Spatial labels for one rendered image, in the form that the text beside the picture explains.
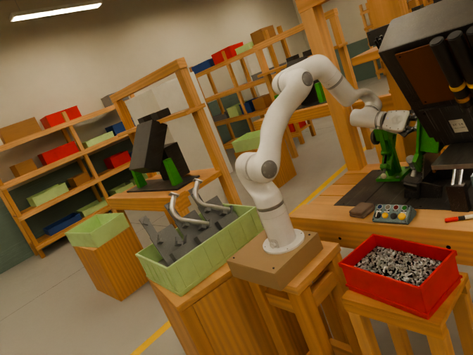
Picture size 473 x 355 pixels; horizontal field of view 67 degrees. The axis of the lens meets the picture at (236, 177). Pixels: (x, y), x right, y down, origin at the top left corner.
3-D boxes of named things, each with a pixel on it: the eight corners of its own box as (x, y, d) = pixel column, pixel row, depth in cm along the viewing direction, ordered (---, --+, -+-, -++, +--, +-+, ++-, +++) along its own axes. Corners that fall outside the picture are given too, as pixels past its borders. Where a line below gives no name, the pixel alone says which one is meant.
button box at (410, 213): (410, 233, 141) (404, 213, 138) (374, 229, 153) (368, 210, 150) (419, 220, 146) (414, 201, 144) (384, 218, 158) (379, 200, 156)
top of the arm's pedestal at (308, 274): (298, 296, 139) (295, 287, 138) (246, 279, 164) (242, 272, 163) (341, 250, 157) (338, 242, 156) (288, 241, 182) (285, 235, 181)
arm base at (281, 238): (290, 256, 144) (276, 216, 139) (255, 252, 158) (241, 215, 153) (312, 231, 157) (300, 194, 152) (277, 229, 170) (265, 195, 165)
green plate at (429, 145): (435, 165, 144) (440, 116, 135) (414, 162, 150) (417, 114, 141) (445, 154, 151) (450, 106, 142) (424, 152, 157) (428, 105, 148)
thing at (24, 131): (174, 182, 805) (131, 84, 746) (42, 259, 620) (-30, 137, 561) (162, 182, 845) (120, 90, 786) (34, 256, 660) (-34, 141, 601)
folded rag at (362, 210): (363, 206, 168) (361, 201, 168) (377, 208, 161) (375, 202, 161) (349, 216, 164) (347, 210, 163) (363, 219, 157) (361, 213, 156)
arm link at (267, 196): (265, 214, 145) (246, 160, 138) (245, 206, 161) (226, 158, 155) (289, 201, 149) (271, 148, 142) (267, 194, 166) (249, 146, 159)
